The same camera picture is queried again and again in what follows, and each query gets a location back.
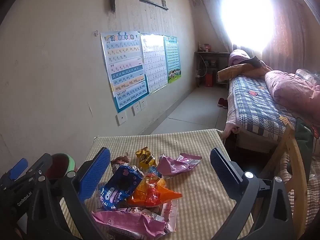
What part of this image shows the large pink snack wrapper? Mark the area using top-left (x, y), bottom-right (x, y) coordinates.
top-left (92, 206), bottom-right (170, 240)

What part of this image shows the green bag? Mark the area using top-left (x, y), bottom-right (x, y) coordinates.
top-left (287, 117), bottom-right (314, 180)

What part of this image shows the pink quilt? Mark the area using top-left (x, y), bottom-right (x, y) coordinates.
top-left (264, 70), bottom-right (320, 128)

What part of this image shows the orange snack wrapper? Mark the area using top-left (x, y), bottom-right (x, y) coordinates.
top-left (126, 174), bottom-right (183, 207)

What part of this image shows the brown snack wrapper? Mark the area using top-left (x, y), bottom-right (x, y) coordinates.
top-left (111, 152), bottom-right (132, 173)

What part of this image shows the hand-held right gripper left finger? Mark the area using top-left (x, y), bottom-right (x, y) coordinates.
top-left (27, 147), bottom-right (111, 240)

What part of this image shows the green number chart poster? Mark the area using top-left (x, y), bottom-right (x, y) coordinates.
top-left (164, 35), bottom-right (182, 84)

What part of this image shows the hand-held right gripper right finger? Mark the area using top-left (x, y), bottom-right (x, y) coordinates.
top-left (210, 147), bottom-right (294, 240)

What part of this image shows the grey wall rail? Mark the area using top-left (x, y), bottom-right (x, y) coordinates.
top-left (139, 0), bottom-right (168, 11)

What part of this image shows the checked tablecloth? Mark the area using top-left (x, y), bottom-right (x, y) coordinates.
top-left (60, 129), bottom-right (254, 240)

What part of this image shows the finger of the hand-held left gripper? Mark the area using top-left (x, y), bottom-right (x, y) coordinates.
top-left (5, 158), bottom-right (28, 181)
top-left (25, 153), bottom-right (53, 180)

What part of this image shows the pink foil wrapper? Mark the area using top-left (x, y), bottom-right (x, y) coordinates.
top-left (156, 152), bottom-right (202, 179)

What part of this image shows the yellow black snack wrapper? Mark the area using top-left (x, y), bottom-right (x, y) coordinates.
top-left (135, 147), bottom-right (157, 170)

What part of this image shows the white chart poster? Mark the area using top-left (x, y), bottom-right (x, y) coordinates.
top-left (140, 33), bottom-right (168, 95)

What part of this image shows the pale pink white wrapper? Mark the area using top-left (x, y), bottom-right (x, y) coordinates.
top-left (162, 200), bottom-right (179, 232)

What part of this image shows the blue cookie packet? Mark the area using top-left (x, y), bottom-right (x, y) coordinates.
top-left (100, 165), bottom-right (144, 212)

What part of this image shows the large blue letter poster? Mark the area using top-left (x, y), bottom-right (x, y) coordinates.
top-left (100, 31), bottom-right (150, 113)

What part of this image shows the orange blanket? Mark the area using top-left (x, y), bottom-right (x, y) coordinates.
top-left (217, 64), bottom-right (272, 82)

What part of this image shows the patterned curtain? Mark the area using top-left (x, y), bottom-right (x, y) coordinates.
top-left (260, 0), bottom-right (313, 73)

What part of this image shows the sheer curtain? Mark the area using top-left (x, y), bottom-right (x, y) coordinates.
top-left (199, 0), bottom-right (235, 53)

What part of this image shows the bed with plaid cover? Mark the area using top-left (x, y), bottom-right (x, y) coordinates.
top-left (224, 75), bottom-right (320, 155)

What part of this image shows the wooden chair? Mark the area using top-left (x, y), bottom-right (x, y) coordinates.
top-left (252, 124), bottom-right (309, 233)

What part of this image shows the green rimmed red bin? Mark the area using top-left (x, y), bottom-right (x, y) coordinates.
top-left (47, 153), bottom-right (77, 180)

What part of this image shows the dark garment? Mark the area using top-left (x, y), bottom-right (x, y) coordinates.
top-left (241, 56), bottom-right (262, 69)

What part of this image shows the quilted seat cushion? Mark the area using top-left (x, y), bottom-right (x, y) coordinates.
top-left (279, 152), bottom-right (320, 230)

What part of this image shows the purple quilt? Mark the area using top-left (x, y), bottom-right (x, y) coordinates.
top-left (229, 49), bottom-right (251, 68)

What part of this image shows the dark desk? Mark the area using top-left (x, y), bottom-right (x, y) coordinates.
top-left (194, 51), bottom-right (230, 88)

